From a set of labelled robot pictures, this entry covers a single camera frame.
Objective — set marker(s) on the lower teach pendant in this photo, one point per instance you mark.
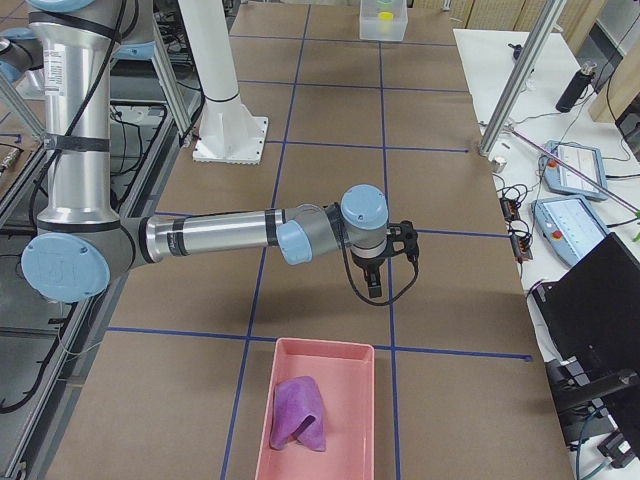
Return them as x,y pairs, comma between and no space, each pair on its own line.
570,225

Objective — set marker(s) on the black laptop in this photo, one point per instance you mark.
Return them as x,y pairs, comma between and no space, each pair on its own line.
592,312

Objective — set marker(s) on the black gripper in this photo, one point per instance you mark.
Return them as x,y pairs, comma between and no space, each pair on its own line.
367,264

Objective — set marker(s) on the upper teach pendant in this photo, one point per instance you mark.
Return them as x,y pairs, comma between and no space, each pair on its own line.
585,159

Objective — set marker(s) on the clear plastic storage box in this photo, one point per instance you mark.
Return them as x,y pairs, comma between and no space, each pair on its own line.
372,29

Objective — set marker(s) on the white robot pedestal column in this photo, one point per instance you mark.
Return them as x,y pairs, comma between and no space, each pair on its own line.
228,132

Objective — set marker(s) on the teach pendant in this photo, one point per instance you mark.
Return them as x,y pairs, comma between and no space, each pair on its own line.
570,225
585,159

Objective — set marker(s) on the purple cloth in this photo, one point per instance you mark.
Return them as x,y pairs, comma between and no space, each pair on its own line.
298,413

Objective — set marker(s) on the pink plastic tray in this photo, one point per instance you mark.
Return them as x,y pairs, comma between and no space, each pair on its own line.
345,375

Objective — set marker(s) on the black cylinder bottle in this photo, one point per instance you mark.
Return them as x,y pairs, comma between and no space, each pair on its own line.
576,87

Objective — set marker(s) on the aluminium frame post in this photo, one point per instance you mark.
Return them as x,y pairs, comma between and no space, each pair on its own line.
521,71

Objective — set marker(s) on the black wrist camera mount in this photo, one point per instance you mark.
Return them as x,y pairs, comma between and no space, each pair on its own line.
402,238

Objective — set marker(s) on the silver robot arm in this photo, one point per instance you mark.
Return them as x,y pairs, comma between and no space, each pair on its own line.
96,166

